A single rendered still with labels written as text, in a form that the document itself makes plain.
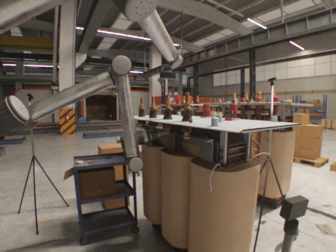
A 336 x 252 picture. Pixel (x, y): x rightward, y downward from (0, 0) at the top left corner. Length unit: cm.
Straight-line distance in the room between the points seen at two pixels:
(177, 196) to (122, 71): 108
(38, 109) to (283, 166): 289
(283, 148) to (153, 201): 185
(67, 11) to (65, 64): 313
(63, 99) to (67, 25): 1106
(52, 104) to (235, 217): 155
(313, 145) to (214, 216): 473
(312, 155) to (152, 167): 468
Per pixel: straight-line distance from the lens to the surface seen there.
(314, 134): 576
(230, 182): 122
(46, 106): 163
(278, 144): 281
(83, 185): 209
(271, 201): 322
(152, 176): 198
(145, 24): 91
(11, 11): 87
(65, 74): 1176
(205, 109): 184
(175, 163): 154
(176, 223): 177
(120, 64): 141
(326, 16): 967
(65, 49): 1209
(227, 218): 134
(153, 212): 216
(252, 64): 1131
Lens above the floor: 146
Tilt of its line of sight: 5 degrees down
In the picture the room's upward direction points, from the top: straight up
